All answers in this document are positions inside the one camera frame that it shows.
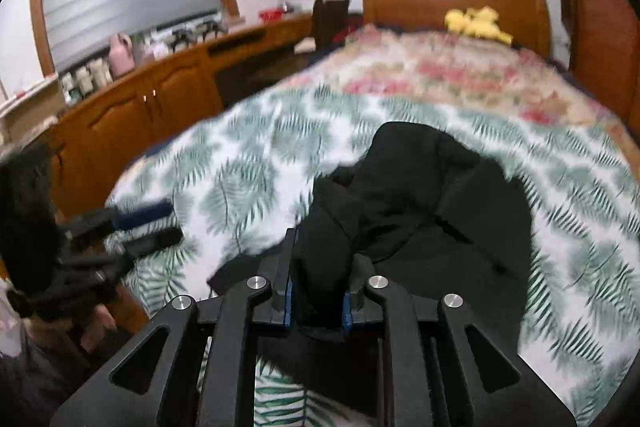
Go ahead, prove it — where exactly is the pink jug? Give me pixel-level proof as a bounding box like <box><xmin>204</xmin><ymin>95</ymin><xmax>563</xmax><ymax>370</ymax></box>
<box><xmin>108</xmin><ymin>33</ymin><xmax>135</xmax><ymax>75</ymax></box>

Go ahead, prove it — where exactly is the person's body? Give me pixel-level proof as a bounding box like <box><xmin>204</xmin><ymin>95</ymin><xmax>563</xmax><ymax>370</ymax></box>
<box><xmin>0</xmin><ymin>279</ymin><xmax>116</xmax><ymax>427</ymax></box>

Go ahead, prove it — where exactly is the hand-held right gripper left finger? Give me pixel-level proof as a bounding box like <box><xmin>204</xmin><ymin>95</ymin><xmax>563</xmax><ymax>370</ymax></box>
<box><xmin>50</xmin><ymin>227</ymin><xmax>301</xmax><ymax>427</ymax></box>

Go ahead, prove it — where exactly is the black coat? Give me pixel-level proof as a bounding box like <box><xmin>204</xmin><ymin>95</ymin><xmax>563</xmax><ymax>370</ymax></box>
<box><xmin>207</xmin><ymin>122</ymin><xmax>533</xmax><ymax>418</ymax></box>

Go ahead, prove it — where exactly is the person's left forearm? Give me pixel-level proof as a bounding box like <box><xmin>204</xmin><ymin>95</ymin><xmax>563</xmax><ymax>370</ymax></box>
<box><xmin>0</xmin><ymin>139</ymin><xmax>56</xmax><ymax>303</ymax></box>

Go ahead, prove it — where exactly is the cluster of small jars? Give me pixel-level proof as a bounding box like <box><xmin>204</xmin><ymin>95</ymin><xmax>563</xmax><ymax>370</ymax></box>
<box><xmin>59</xmin><ymin>58</ymin><xmax>115</xmax><ymax>104</ymax></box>

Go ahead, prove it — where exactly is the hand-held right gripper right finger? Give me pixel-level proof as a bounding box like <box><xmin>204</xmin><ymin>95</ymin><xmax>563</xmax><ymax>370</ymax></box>
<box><xmin>342</xmin><ymin>274</ymin><xmax>593</xmax><ymax>427</ymax></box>

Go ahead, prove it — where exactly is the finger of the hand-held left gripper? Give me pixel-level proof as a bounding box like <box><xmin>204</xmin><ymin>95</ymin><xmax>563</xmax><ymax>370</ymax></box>
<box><xmin>106</xmin><ymin>226</ymin><xmax>186</xmax><ymax>269</ymax></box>
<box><xmin>65</xmin><ymin>201</ymin><xmax>174</xmax><ymax>241</ymax></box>

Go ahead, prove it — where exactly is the wooden bed headboard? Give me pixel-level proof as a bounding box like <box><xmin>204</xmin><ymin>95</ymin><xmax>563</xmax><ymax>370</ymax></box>
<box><xmin>361</xmin><ymin>0</ymin><xmax>552</xmax><ymax>58</ymax></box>

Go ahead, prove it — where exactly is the bed with leaf-print cover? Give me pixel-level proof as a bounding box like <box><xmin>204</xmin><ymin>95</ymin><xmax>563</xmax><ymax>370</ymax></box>
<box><xmin>102</xmin><ymin>24</ymin><xmax>640</xmax><ymax>427</ymax></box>

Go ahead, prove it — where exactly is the dark chair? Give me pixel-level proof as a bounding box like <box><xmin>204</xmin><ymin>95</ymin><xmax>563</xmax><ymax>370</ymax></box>
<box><xmin>312</xmin><ymin>0</ymin><xmax>352</xmax><ymax>52</ymax></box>

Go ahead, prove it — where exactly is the wooden louvered wardrobe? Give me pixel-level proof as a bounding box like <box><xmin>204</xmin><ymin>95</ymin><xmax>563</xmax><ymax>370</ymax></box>
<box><xmin>542</xmin><ymin>0</ymin><xmax>640</xmax><ymax>132</ymax></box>

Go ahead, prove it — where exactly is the person's left hand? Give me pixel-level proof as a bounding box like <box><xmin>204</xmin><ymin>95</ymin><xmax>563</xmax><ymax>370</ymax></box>
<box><xmin>25</xmin><ymin>302</ymin><xmax>121</xmax><ymax>355</ymax></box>

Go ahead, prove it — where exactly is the wooden desk cabinet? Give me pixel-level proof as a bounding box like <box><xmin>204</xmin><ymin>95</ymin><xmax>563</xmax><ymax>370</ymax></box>
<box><xmin>42</xmin><ymin>13</ymin><xmax>321</xmax><ymax>228</ymax></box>

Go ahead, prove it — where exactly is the yellow plush toy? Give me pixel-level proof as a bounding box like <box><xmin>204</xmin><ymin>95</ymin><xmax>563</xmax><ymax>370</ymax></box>
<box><xmin>444</xmin><ymin>7</ymin><xmax>513</xmax><ymax>46</ymax></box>

